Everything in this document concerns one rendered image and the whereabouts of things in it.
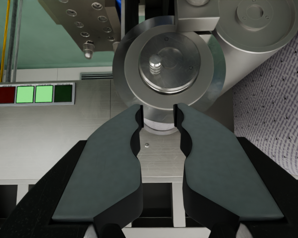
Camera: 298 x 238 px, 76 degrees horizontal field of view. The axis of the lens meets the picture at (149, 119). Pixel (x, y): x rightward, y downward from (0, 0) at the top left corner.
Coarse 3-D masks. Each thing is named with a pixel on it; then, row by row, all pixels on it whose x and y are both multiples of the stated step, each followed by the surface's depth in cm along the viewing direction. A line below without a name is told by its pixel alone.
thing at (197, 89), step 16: (144, 32) 25; (160, 32) 25; (176, 32) 25; (192, 32) 25; (208, 48) 25; (128, 64) 25; (208, 64) 24; (128, 80) 24; (208, 80) 24; (144, 96) 24; (160, 96) 24; (176, 96) 24; (192, 96) 24
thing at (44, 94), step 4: (36, 88) 59; (40, 88) 59; (44, 88) 59; (48, 88) 59; (52, 88) 59; (36, 92) 59; (40, 92) 59; (44, 92) 59; (48, 92) 59; (36, 96) 59; (40, 96) 59; (44, 96) 59; (48, 96) 59; (36, 100) 59; (40, 100) 59; (44, 100) 59; (48, 100) 59
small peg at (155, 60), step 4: (152, 56) 20; (156, 56) 20; (160, 56) 20; (152, 60) 20; (156, 60) 20; (160, 60) 20; (152, 64) 20; (156, 64) 20; (160, 64) 20; (152, 68) 21; (156, 68) 21; (160, 68) 21; (152, 72) 22; (156, 72) 22; (160, 72) 22
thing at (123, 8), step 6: (126, 0) 29; (132, 0) 38; (126, 6) 29; (132, 6) 38; (126, 12) 29; (132, 12) 37; (126, 18) 28; (132, 18) 37; (126, 24) 28; (132, 24) 37; (126, 30) 28
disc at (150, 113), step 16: (160, 16) 26; (128, 32) 26; (208, 32) 25; (128, 48) 25; (224, 64) 25; (224, 80) 24; (128, 96) 24; (208, 96) 24; (144, 112) 24; (160, 112) 24
